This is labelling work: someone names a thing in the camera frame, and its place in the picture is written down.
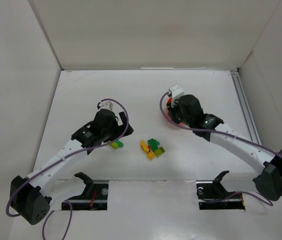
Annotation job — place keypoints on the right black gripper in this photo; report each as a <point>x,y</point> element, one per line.
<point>172,113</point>

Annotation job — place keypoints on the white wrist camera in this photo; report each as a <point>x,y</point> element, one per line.
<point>105,105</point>
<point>174,93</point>

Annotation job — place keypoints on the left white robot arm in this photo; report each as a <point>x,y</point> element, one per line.
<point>33,196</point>

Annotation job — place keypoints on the green flat lego brick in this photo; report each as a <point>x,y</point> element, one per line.
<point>152,143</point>

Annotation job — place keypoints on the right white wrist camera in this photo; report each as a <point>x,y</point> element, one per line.
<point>174,93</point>

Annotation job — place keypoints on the yellow curved lego brick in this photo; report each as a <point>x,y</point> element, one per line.
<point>144,146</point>

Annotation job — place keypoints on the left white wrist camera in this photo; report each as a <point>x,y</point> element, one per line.
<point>105,105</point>

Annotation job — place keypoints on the orange divided round container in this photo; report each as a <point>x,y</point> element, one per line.
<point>181,114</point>

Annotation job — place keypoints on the lime square lego brick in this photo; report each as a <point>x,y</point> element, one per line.
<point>159,151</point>

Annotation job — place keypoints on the lime green lego stack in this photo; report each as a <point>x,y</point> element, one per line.
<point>115,145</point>

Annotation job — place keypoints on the aluminium rail right side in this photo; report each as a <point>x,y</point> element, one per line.
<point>245,108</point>

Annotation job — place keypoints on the yellow square lego brick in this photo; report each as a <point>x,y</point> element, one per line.
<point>151,155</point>

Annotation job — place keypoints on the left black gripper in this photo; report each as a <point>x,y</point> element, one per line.
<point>125,124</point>

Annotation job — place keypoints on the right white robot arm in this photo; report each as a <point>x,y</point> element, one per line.
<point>266,179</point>

